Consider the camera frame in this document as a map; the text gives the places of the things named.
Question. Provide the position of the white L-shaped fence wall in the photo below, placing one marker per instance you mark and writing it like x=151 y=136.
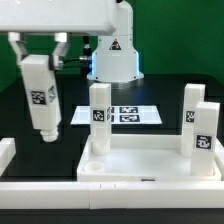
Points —
x=102 y=195

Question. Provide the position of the white desk tabletop tray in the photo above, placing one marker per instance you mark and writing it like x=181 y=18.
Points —
x=138 y=158

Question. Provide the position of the white marker base plate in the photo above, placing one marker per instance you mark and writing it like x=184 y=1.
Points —
x=127 y=115

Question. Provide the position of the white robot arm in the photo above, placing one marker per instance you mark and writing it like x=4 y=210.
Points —
x=114 y=61

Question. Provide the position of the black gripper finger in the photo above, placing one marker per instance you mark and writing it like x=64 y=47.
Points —
x=17 y=42
x=63 y=41

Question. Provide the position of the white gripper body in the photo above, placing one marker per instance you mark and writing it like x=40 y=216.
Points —
x=94 y=17

